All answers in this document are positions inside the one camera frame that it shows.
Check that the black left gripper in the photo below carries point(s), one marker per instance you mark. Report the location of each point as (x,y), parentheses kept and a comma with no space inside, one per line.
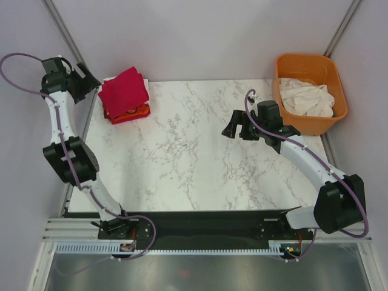
(88,83)

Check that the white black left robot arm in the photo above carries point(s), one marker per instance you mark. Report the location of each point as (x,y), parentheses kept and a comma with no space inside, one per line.
(69,156)

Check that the red Coca-Cola folded shirt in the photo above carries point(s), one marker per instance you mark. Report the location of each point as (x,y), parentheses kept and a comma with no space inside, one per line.
(141,111)

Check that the orange plastic basket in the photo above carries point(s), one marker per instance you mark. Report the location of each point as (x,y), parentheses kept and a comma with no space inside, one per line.
(317,70)

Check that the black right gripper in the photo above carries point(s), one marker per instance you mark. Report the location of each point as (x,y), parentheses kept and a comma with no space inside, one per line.
(239,117)

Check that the white slotted cable duct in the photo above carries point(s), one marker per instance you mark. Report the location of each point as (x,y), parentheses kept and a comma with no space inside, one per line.
(116,249)

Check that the right aluminium corner post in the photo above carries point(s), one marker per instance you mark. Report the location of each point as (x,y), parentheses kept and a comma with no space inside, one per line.
(343,26)

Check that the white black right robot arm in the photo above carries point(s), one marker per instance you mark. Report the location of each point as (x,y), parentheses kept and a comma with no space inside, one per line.
(340,205)

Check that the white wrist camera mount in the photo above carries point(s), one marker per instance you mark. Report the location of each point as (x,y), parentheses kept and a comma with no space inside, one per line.
(254,100)

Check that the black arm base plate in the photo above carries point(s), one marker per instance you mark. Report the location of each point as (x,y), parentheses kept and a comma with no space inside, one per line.
(235,229)

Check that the crimson red t-shirt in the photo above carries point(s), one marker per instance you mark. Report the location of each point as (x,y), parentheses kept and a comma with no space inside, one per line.
(123,93)

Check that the white crumpled cloth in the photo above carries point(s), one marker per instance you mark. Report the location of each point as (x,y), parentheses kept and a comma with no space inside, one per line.
(305,99)

